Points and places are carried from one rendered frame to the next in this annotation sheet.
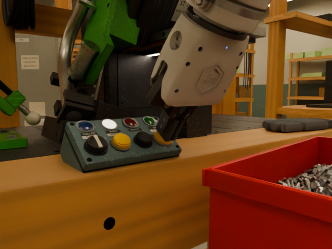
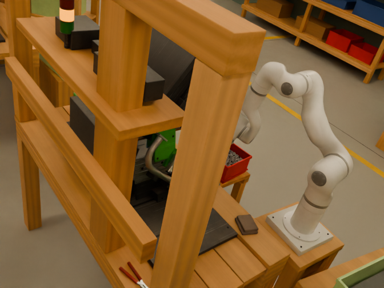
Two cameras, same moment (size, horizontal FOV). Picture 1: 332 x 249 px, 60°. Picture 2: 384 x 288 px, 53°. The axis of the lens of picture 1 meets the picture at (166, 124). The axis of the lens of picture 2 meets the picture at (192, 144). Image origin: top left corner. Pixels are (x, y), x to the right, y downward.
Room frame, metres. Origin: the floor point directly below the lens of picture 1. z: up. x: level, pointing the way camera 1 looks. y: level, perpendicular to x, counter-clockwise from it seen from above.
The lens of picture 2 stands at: (0.70, 1.60, 2.16)
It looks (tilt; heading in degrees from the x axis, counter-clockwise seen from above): 34 degrees down; 263
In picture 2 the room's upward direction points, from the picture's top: 13 degrees clockwise
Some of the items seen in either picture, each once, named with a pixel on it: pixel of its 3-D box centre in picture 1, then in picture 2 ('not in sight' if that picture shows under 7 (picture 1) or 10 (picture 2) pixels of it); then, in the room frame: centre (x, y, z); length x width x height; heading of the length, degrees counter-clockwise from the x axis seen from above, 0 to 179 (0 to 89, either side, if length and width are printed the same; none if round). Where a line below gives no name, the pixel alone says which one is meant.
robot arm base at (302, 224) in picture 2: not in sight; (308, 213); (-0.07, 0.29, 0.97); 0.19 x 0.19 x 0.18
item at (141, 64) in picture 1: (137, 68); (101, 140); (0.94, 0.09, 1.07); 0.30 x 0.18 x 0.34; 127
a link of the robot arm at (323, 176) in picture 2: not in sight; (323, 182); (-0.05, 0.31, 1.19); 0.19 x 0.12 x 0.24; 44
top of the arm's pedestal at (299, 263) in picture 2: not in sight; (298, 234); (-0.07, 0.29, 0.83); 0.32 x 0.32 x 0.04; 33
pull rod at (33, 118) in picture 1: (25, 110); not in sight; (0.55, 0.27, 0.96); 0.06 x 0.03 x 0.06; 127
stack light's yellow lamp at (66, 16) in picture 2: not in sight; (67, 14); (1.07, 0.18, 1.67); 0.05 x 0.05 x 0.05
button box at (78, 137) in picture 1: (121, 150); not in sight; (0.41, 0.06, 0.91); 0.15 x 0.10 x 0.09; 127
